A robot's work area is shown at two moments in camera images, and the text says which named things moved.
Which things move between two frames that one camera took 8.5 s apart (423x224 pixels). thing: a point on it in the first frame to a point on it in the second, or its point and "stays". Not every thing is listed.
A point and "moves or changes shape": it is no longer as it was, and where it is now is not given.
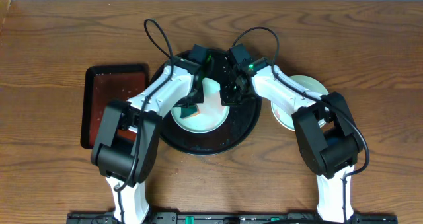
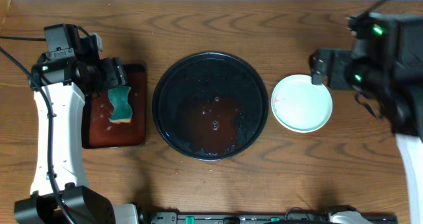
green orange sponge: [188, 112] to [122, 112]
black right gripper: [227, 99] to [334, 69]
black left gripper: [201, 95] to [116, 74]
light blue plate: [211, 115] moves or changes shape
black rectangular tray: [102, 84] stays
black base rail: [230, 218] stays
